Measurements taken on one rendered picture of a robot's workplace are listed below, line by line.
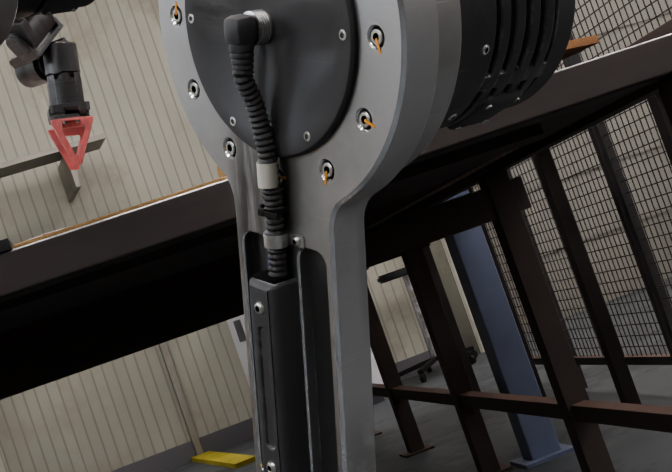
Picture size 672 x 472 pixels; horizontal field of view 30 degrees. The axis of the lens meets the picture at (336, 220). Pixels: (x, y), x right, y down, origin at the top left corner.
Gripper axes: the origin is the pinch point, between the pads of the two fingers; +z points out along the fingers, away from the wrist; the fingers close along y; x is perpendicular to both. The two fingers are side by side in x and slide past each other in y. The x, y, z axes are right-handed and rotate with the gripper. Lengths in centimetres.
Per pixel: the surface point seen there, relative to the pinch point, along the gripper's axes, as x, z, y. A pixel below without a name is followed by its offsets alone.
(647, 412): 106, 62, -19
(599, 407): 108, 64, -45
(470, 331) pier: 273, 89, -562
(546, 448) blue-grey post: 139, 92, -150
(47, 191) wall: 19, -38, -580
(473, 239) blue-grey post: 128, 25, -155
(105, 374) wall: 38, 78, -570
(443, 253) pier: 264, 36, -565
